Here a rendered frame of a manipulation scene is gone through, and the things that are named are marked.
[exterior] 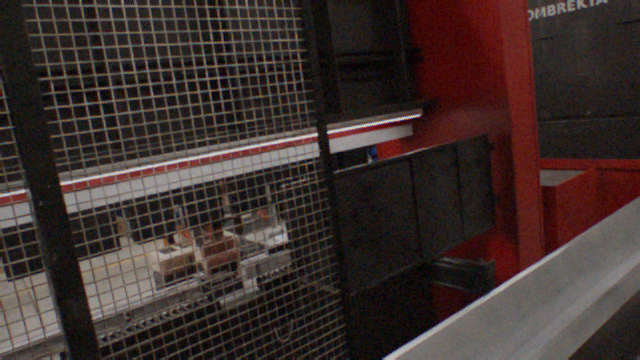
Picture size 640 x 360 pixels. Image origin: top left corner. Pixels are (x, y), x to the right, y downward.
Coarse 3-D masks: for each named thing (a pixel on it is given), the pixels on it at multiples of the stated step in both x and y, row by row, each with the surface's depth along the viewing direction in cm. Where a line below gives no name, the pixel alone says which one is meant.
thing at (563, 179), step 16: (544, 176) 268; (560, 176) 262; (576, 176) 251; (592, 176) 264; (544, 192) 240; (560, 192) 239; (576, 192) 251; (592, 192) 265; (544, 208) 242; (560, 208) 239; (576, 208) 252; (592, 208) 266; (544, 224) 244; (560, 224) 240; (576, 224) 253; (592, 224) 266; (544, 240) 245; (560, 240) 241
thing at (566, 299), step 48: (576, 240) 19; (624, 240) 21; (528, 288) 16; (576, 288) 18; (624, 288) 16; (432, 336) 14; (480, 336) 14; (528, 336) 15; (576, 336) 13; (624, 336) 16
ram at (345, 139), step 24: (408, 120) 246; (288, 144) 199; (312, 144) 207; (336, 144) 216; (360, 144) 225; (144, 168) 161; (168, 168) 167; (192, 168) 173; (216, 168) 179; (240, 168) 185; (24, 192) 139; (72, 192) 147; (96, 192) 152; (120, 192) 157; (144, 192) 162; (0, 216) 135
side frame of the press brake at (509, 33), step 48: (432, 0) 222; (480, 0) 203; (432, 48) 228; (480, 48) 208; (528, 48) 214; (432, 96) 234; (480, 96) 213; (528, 96) 215; (384, 144) 267; (432, 144) 240; (528, 144) 216; (528, 192) 218; (480, 240) 230; (528, 240) 220; (432, 288) 261
